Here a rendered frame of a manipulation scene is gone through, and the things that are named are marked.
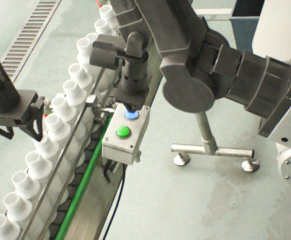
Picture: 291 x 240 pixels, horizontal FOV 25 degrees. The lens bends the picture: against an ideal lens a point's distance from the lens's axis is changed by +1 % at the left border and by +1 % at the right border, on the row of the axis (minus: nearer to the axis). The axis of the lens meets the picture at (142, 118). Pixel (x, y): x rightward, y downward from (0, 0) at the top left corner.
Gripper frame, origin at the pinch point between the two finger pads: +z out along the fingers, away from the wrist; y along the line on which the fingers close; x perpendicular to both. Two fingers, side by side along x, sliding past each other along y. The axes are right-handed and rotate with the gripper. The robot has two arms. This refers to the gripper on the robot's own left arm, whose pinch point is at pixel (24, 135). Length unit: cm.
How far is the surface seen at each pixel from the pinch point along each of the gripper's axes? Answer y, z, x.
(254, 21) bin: 19, 46, 86
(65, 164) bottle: -12.1, 33.4, 17.9
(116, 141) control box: 1.8, 28.6, 22.5
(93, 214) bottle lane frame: -9, 50, 15
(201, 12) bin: 1, 46, 91
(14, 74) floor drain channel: -142, 139, 150
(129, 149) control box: 5.0, 30.0, 21.5
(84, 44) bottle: -15, 22, 48
